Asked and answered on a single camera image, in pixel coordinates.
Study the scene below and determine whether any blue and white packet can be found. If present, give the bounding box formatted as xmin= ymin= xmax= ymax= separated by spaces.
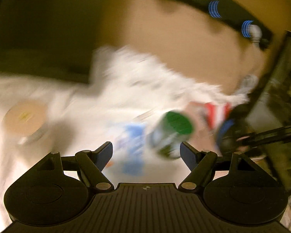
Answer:
xmin=110 ymin=122 xmax=146 ymax=176

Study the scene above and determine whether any black and blue pouch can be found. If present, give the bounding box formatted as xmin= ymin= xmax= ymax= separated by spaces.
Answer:
xmin=215 ymin=104 xmax=253 ymax=157

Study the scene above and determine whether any pink cardboard box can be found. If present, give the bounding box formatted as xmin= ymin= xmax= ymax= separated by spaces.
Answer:
xmin=181 ymin=102 xmax=222 ymax=156

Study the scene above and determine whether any green lid glass jar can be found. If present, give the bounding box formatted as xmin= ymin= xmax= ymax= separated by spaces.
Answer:
xmin=147 ymin=110 xmax=194 ymax=159

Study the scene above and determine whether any red and white striped sock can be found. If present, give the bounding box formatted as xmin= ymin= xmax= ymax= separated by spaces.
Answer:
xmin=204 ymin=102 xmax=232 ymax=130

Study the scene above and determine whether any clear jar with tan lid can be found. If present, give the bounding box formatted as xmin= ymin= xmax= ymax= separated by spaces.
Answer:
xmin=2 ymin=99 xmax=48 ymax=145

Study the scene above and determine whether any white fringed cloth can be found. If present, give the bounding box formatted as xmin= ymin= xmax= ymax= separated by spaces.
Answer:
xmin=0 ymin=47 xmax=248 ymax=232

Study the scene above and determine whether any black flat screen television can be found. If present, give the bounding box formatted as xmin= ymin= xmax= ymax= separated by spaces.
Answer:
xmin=0 ymin=0 xmax=123 ymax=84

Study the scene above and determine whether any black power strip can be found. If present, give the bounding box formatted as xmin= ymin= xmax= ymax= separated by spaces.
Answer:
xmin=176 ymin=0 xmax=273 ymax=50

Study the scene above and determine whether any white plug and cable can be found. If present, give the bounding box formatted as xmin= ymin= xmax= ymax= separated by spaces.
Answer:
xmin=235 ymin=24 xmax=264 ymax=97

